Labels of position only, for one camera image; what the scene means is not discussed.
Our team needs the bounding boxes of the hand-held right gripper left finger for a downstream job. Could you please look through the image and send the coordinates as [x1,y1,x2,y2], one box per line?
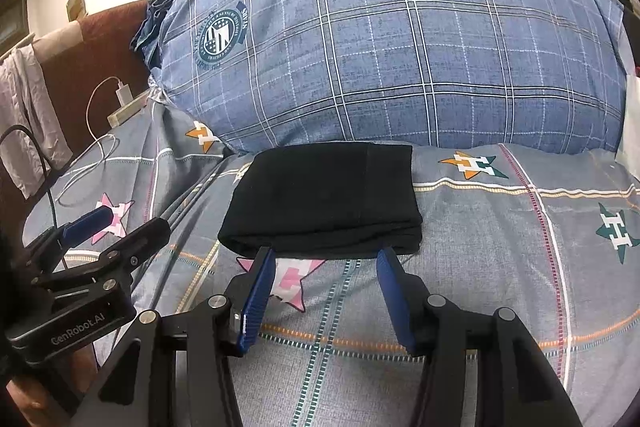
[82,246,278,427]

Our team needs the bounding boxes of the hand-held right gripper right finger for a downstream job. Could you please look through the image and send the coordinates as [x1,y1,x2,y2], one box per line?
[376,247,583,427]

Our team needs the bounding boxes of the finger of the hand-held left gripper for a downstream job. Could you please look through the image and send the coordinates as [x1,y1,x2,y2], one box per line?
[20,206,115,268]
[32,217,172,290]

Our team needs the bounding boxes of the black pants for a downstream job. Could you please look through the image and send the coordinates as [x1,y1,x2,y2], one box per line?
[217,143,425,259]

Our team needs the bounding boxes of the grey star-print bed sheet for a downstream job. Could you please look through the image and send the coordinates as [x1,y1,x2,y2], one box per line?
[22,99,640,427]

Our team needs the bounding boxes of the beige power strip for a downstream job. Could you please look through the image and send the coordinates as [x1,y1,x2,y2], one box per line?
[107,97,153,128]

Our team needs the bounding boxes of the pale hanging cloth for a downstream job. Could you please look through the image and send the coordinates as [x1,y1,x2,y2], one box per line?
[0,43,75,200]

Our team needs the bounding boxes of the brown bed board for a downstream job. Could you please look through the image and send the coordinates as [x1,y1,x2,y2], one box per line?
[0,0,161,228]

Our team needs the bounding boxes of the blue plaid pillow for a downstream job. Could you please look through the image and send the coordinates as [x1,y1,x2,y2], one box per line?
[130,0,628,156]

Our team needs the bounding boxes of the white paper bag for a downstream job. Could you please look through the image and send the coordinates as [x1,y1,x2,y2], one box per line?
[616,66,640,170]

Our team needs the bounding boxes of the black cable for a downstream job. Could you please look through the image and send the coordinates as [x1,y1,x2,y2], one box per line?
[0,124,60,233]

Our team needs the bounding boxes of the white charging cable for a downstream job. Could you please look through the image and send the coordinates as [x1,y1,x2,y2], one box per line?
[56,76,123,206]

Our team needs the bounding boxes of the dark framed wall picture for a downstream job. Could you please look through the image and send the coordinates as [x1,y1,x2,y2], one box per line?
[0,0,30,54]

